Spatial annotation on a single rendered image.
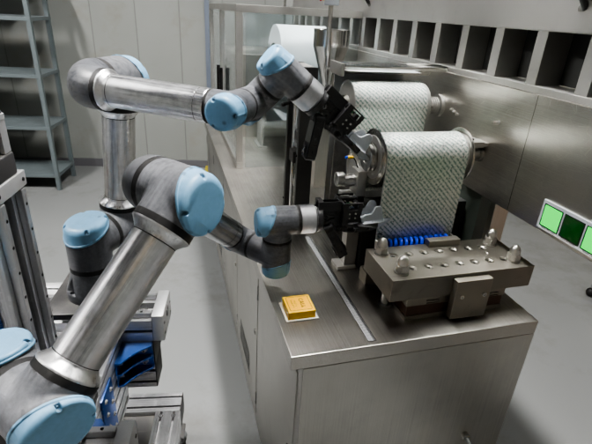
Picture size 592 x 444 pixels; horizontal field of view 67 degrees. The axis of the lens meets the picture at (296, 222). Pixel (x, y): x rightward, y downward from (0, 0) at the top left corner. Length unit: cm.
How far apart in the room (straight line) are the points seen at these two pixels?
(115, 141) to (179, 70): 352
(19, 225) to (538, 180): 119
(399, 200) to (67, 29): 418
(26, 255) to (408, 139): 95
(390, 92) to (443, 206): 38
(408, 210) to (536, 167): 32
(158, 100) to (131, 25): 381
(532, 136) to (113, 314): 101
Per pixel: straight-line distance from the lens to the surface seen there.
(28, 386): 84
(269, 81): 105
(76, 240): 131
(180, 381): 229
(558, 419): 249
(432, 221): 131
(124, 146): 132
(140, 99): 107
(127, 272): 81
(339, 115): 110
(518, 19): 134
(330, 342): 108
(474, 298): 122
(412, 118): 145
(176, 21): 477
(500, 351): 133
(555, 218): 119
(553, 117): 120
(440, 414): 138
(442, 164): 125
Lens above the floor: 159
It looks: 25 degrees down
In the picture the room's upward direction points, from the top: 3 degrees clockwise
